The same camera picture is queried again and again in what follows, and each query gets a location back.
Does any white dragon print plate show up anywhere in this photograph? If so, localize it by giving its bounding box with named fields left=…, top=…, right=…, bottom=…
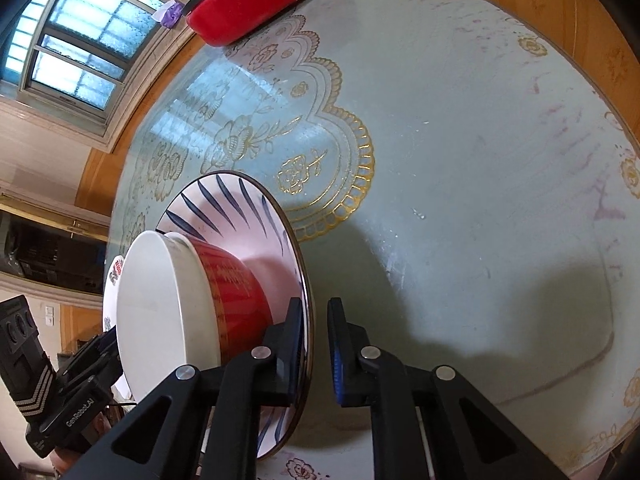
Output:
left=102, top=255, right=135, bottom=403

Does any blue striped white bowl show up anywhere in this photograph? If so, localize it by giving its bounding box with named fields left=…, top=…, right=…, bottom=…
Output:
left=156, top=172, right=316, bottom=461

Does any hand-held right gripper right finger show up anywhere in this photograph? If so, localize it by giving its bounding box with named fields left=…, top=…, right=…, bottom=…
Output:
left=327, top=297, right=571, bottom=480

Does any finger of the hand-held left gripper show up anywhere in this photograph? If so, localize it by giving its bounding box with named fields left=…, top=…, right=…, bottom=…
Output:
left=56, top=355, right=123, bottom=388
left=75, top=326, right=118, bottom=361

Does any wooden door frame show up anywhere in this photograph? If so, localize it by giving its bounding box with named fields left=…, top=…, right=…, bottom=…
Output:
left=0, top=192, right=111, bottom=286

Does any purple packet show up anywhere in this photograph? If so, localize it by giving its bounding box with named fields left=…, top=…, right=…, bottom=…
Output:
left=157, top=0, right=183, bottom=28

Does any red bowl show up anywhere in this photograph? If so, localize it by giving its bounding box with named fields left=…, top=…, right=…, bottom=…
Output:
left=165, top=232, right=273, bottom=366

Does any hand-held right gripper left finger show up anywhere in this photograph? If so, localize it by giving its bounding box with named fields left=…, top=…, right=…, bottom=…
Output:
left=70, top=297, right=305, bottom=480

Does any red electric pot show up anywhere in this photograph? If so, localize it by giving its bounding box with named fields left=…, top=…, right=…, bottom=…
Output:
left=186, top=0, right=333, bottom=47

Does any window with stone frame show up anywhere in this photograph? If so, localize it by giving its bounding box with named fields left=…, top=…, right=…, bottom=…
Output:
left=0, top=0, right=201, bottom=153

